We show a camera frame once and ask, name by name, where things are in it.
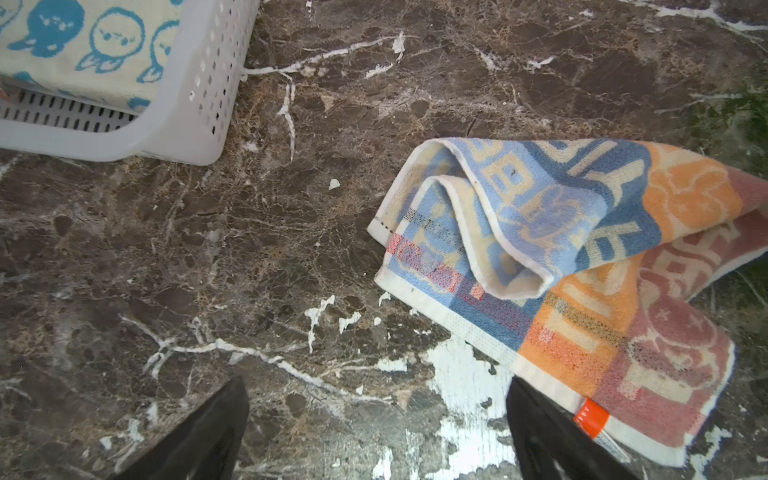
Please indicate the blue bunny pattern towel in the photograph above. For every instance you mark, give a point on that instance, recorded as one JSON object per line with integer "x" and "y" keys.
{"x": 111, "y": 53}

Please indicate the white plastic basket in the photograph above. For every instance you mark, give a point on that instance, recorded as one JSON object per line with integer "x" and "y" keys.
{"x": 187, "y": 120}

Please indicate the multicolour rabbit text towel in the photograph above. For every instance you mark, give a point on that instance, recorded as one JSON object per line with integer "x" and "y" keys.
{"x": 573, "y": 263}

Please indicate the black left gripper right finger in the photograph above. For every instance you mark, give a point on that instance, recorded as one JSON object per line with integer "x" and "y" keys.
{"x": 550, "y": 446}

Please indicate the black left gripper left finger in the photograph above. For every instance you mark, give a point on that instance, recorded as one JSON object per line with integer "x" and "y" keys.
{"x": 204, "y": 446}

